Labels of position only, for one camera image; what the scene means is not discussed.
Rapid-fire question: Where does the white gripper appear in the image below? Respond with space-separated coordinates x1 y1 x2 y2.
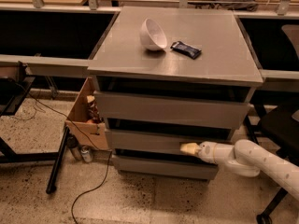
180 141 217 164

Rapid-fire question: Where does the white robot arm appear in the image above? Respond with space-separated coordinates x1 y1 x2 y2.
180 139 299 224

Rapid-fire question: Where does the grey top drawer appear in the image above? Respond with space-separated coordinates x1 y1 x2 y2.
94 91 249 129

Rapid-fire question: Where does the grey drawer cabinet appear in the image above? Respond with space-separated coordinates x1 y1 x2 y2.
87 6 264 161

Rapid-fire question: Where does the black office chair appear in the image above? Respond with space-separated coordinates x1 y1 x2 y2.
241 19 299 224

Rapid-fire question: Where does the cardboard box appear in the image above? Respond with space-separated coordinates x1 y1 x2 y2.
65 77 108 150

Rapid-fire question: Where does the dark blue snack packet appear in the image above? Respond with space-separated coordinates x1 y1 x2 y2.
171 41 202 60

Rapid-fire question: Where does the brown bottle in box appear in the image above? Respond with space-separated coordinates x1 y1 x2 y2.
86 95 101 123

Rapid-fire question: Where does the silver metal can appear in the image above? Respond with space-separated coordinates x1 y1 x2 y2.
80 146 93 163

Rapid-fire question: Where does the white ceramic bowl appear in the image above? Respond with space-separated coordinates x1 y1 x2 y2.
139 18 167 51

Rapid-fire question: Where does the dark spray bottle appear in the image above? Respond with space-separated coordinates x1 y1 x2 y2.
66 135 82 161

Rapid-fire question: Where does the grey metal rail frame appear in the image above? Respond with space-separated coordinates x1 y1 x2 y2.
1 0 298 92

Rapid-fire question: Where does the black floor cable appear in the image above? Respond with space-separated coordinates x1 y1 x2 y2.
12 81 114 224

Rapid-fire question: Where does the black table leg frame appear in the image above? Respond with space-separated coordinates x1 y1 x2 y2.
0 128 70 194

